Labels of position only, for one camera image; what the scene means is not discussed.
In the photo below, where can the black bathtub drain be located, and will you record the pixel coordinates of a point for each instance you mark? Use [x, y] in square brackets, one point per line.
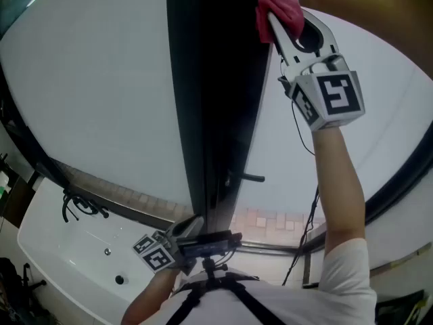
[119, 279]

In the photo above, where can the frosted glass panel black frame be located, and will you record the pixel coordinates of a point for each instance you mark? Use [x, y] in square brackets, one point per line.
[101, 80]

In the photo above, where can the chrome bathtub overflow cap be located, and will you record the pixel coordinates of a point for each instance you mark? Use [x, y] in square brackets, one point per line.
[107, 250]

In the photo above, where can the black chest-mounted phone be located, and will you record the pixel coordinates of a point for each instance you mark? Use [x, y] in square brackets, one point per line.
[206, 244]

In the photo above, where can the person's left forearm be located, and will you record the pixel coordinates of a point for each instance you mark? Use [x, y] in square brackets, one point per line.
[149, 296]

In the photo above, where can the person in white shirt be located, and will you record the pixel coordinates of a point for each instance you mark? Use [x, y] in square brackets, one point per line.
[321, 300]

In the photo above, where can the person's right forearm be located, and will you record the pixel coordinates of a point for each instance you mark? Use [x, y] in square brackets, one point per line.
[338, 181]

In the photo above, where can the brown wooden cabinet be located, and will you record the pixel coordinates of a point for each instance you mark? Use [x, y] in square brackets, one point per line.
[20, 195]

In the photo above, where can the white bathtub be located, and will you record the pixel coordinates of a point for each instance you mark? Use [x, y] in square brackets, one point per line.
[84, 249]

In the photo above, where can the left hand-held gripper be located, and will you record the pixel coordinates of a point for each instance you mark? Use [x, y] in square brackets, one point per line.
[157, 257]

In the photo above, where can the white bottle green mark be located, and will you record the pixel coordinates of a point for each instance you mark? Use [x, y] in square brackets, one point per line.
[4, 183]

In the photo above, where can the pink cleaning cloth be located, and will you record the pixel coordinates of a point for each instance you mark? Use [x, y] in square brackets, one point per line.
[280, 2]

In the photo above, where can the black window frame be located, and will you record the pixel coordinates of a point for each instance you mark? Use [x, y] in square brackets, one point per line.
[277, 141]

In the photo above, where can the black chest harness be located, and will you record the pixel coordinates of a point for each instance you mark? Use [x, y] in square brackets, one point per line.
[250, 303]

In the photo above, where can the black bathtub faucet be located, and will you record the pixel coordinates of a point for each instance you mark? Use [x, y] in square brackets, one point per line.
[72, 203]

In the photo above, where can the black metal rack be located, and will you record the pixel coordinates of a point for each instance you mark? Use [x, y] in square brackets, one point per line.
[395, 308]

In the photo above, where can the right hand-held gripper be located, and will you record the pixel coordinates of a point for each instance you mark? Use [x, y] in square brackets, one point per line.
[338, 95]

